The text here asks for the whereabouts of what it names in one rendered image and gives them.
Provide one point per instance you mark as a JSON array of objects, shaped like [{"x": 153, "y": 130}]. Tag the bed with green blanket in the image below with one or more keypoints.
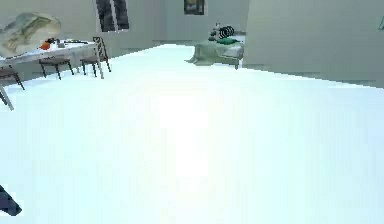
[{"x": 216, "y": 52}]

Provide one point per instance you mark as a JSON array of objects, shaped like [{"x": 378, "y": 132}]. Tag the green pillow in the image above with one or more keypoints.
[{"x": 227, "y": 41}]

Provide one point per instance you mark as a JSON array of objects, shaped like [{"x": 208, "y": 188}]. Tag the black white striped pillow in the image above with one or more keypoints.
[{"x": 226, "y": 32}]

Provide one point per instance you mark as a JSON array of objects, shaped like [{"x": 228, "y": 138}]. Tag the dark wooden chair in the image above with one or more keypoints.
[
  {"x": 54, "y": 62},
  {"x": 95, "y": 58},
  {"x": 9, "y": 74}
]

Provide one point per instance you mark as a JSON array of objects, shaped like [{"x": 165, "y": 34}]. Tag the dark window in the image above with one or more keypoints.
[{"x": 112, "y": 15}]

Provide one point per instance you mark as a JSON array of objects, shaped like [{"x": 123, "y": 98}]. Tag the dark flat object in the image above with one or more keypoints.
[{"x": 76, "y": 41}]

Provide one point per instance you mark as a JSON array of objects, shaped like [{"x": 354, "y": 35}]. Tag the small grey cup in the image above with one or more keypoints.
[{"x": 60, "y": 43}]

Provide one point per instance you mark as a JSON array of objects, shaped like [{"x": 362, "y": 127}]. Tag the white dining table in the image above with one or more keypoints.
[{"x": 50, "y": 52}]

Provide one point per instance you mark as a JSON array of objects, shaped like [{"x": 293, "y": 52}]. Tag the orange red object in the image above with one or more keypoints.
[{"x": 45, "y": 45}]

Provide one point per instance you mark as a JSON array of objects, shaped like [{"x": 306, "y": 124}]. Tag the dark blue grey object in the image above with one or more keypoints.
[{"x": 8, "y": 202}]

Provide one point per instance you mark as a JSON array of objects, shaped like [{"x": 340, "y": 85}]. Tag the dark framed wall picture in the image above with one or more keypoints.
[{"x": 194, "y": 6}]

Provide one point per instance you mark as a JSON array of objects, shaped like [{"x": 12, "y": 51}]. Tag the round landscape wall picture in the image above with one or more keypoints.
[{"x": 26, "y": 32}]

